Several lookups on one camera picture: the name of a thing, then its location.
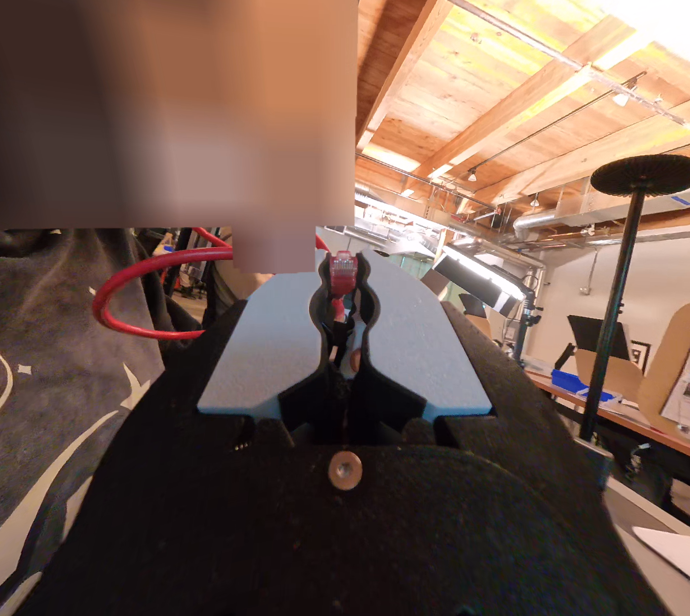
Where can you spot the blue plastic bin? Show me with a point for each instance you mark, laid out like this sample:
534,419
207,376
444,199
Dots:
568,381

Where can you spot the person's dark printed shirt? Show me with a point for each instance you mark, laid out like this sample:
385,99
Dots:
54,330

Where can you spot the light panel on stand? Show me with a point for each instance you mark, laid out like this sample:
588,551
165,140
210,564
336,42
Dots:
474,282

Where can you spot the person's right hand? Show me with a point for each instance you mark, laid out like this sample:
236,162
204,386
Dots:
354,359

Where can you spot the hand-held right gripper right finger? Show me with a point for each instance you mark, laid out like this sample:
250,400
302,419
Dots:
420,346

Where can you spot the black disc floor lamp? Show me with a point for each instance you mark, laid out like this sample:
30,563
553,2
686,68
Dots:
641,176

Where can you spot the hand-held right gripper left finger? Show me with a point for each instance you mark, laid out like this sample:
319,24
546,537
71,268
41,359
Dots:
269,346

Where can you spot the silver air duct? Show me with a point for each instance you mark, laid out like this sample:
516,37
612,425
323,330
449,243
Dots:
539,222

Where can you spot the instruction poster board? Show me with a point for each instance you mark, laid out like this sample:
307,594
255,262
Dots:
668,352

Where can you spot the long wooden desk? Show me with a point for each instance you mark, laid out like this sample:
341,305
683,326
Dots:
636,419

